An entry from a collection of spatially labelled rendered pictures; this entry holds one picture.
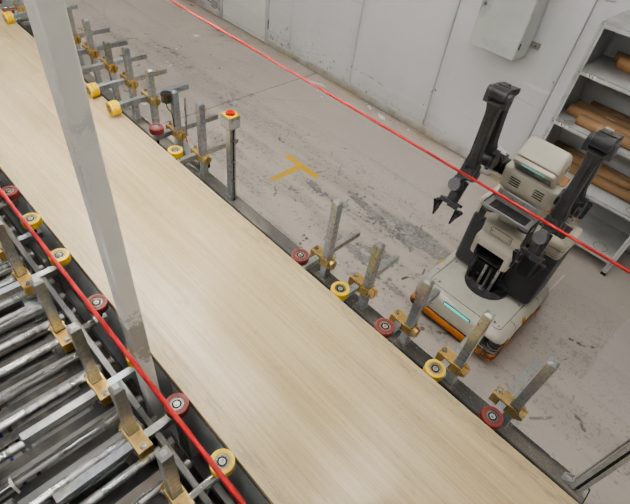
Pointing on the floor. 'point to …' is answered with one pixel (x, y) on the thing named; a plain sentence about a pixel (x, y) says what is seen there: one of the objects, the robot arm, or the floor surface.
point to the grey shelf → (610, 211)
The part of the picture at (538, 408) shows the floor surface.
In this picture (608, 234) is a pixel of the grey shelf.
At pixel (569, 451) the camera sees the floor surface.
